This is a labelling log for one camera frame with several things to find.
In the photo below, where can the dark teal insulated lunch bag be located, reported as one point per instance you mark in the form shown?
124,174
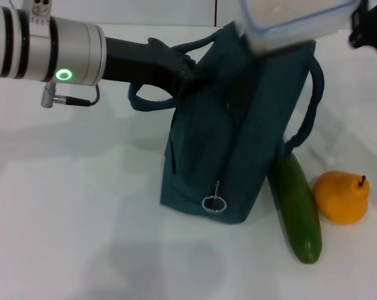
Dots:
207,140

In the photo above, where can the orange pear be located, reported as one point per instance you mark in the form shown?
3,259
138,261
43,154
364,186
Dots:
341,200

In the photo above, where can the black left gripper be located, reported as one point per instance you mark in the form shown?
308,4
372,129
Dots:
138,62

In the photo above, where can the green cucumber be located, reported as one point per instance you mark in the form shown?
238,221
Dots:
297,212

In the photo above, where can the clear container with blue-rimmed lid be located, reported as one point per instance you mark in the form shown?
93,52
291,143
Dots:
285,15

